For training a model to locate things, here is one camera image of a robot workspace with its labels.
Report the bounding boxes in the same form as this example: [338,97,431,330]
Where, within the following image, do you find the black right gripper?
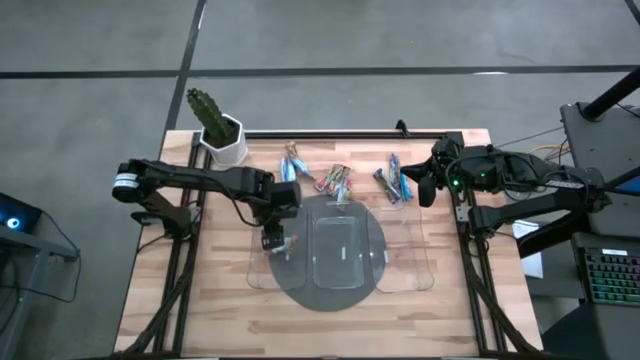
[399,134,467,209]

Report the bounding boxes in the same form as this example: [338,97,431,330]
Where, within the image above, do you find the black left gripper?
[259,179,303,252]

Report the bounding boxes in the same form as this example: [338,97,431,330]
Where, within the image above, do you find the red green snack bag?
[272,233,301,262]

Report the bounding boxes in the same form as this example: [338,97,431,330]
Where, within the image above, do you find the red green granola bar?
[314,164,342,194]

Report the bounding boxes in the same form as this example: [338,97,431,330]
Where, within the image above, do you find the round grey woven placemat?
[267,193,389,313]

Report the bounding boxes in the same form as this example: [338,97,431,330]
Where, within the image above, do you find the white plant pot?
[198,113,250,168]

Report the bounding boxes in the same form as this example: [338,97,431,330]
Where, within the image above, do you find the white paper sheet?
[510,218,546,280]

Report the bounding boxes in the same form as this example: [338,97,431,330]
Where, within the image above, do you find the green cactus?
[185,87,237,149]

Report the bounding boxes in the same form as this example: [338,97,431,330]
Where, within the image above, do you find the grey side desk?
[558,101,640,240]

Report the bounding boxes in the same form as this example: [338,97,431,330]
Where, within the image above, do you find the blue lit screen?
[603,164,640,199]

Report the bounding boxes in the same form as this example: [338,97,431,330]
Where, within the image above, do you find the black backlit keyboard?
[582,246,640,307]

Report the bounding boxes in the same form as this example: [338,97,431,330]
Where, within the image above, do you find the black seat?
[541,299,640,360]

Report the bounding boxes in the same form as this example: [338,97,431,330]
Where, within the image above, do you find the computer with blue light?
[0,191,45,236]

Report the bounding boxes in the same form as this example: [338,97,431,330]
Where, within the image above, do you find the black aluminium table frame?
[112,127,546,360]

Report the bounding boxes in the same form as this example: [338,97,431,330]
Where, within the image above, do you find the yellow cables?
[522,142,569,164]

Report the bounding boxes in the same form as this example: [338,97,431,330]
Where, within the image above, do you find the black rig frame beam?
[581,66,640,122]

